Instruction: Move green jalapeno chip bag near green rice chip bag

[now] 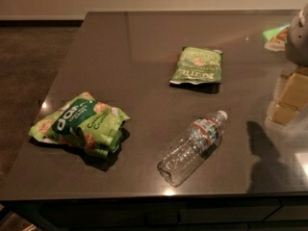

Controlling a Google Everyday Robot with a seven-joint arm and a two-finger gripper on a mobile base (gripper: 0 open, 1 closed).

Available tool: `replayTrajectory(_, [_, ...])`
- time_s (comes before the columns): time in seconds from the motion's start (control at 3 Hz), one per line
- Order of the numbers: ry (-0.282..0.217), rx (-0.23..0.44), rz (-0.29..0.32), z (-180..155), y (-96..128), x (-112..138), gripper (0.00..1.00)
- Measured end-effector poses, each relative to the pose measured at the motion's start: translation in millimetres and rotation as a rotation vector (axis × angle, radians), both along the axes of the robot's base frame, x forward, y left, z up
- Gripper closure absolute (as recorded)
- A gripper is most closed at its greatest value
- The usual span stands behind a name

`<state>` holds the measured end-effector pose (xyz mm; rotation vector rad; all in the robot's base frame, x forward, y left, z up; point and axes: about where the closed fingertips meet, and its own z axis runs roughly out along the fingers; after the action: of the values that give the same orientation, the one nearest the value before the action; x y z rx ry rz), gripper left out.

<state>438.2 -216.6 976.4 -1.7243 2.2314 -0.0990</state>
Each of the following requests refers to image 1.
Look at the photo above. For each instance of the green rice chip bag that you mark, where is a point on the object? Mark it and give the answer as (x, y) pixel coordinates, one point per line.
(84, 123)

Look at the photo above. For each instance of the green snack bag at edge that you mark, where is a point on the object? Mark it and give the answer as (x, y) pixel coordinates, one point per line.
(276, 38)

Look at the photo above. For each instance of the green jalapeno chip bag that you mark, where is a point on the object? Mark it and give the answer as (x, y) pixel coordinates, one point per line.
(198, 66)

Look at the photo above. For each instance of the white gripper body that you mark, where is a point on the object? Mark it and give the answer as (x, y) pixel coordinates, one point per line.
(298, 38)

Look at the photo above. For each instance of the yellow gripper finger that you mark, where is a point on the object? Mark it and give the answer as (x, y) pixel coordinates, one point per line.
(290, 96)

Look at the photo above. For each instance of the clear plastic water bottle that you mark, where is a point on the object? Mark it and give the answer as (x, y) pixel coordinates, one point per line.
(186, 153)

